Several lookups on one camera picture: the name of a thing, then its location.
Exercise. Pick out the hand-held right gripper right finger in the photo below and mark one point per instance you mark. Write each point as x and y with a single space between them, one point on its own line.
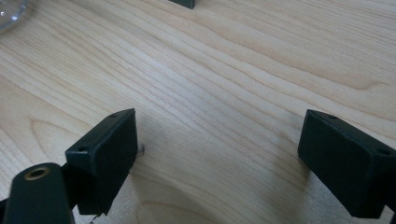
342 161

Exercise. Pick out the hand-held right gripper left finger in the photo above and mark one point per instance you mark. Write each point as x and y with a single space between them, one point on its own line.
106 161

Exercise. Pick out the dark flat object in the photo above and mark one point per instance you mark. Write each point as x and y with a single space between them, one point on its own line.
184 3

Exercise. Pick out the clear glass bowl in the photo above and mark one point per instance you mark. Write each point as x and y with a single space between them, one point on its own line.
8 12

